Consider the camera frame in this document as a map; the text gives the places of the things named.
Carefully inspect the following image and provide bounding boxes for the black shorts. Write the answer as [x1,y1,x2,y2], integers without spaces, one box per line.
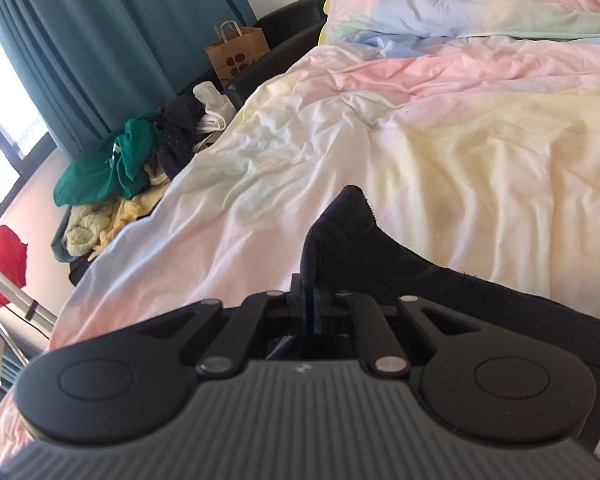
[300,185,600,450]

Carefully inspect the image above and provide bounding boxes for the yellow garment on pile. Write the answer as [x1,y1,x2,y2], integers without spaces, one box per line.
[87,182,170,261]

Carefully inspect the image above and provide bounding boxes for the white garment on pile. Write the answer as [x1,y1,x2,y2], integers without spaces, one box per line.
[193,81,236,134]

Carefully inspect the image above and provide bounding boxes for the black garment on pile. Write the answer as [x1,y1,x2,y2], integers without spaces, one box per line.
[152,93,206,181]

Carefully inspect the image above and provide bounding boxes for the green garment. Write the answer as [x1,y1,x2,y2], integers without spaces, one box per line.
[53,110,162,207]

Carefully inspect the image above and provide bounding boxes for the cream knitted garment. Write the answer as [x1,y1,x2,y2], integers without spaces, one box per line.
[64,198,114,257]

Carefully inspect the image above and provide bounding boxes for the pastel tie-dye duvet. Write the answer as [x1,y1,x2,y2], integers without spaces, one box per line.
[0,34,600,466]

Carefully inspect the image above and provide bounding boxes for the brown paper bag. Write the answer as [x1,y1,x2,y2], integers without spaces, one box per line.
[204,20,270,87]

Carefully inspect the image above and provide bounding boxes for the red garment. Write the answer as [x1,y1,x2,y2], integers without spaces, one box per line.
[0,226,28,308]

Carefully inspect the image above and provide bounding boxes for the metal tripod stand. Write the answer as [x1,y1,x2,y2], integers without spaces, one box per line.
[0,271,57,366]

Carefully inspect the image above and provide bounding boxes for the teal curtain right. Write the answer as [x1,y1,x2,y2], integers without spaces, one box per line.
[0,0,256,158]

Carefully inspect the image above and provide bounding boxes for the pastel pillow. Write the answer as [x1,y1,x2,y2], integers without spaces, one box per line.
[322,0,600,44]

